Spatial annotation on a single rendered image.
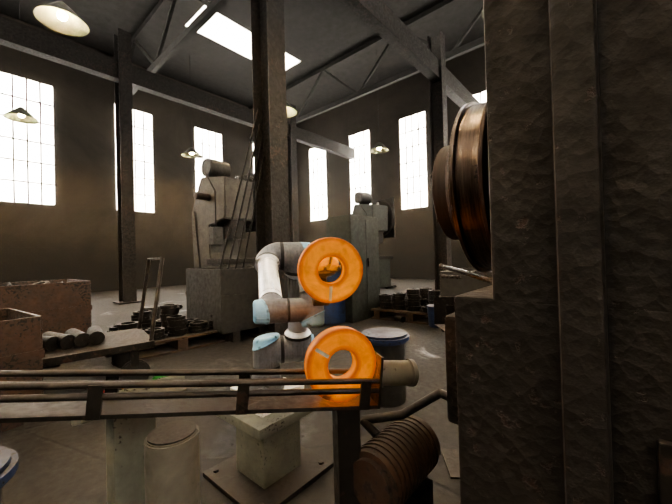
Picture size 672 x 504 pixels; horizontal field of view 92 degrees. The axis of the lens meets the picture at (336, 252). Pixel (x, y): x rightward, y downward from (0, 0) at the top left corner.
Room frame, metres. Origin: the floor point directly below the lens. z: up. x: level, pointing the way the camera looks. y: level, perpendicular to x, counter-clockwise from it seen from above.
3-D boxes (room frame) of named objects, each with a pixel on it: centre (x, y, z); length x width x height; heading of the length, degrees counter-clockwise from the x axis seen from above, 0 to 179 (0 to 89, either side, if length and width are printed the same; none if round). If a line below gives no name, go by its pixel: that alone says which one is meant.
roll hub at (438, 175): (0.97, -0.37, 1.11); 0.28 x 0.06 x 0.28; 139
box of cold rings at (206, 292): (4.29, 1.17, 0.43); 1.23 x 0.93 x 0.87; 137
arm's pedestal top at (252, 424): (1.44, 0.32, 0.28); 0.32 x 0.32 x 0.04; 49
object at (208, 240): (6.21, 2.02, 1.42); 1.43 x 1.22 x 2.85; 54
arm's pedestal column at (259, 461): (1.44, 0.32, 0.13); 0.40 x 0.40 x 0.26; 49
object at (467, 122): (0.91, -0.44, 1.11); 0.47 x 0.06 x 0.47; 139
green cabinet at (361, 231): (4.89, -0.27, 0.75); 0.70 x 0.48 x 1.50; 139
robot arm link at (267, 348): (1.44, 0.31, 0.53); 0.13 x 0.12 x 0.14; 104
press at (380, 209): (9.13, -1.03, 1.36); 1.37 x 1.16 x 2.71; 39
